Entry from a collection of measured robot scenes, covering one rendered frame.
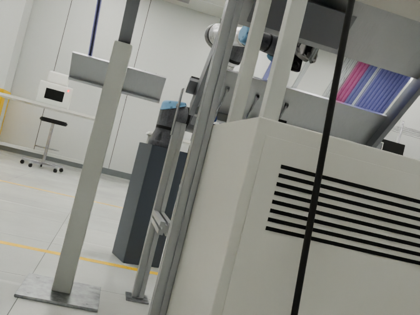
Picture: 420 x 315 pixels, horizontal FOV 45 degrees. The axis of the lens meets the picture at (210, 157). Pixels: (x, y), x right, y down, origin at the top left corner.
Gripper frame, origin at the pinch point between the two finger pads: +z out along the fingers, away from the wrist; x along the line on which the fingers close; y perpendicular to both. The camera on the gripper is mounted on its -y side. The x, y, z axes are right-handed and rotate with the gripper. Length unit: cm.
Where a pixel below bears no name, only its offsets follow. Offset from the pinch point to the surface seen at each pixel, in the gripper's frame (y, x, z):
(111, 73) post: -21, -61, 5
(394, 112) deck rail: -7.7, 36.0, 1.8
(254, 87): -14.9, -13.5, -1.9
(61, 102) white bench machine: -300, -133, -457
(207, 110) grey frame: -6, -34, 42
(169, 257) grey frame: -38, -35, 63
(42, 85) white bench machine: -286, -161, -463
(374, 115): -12.1, 31.2, -1.1
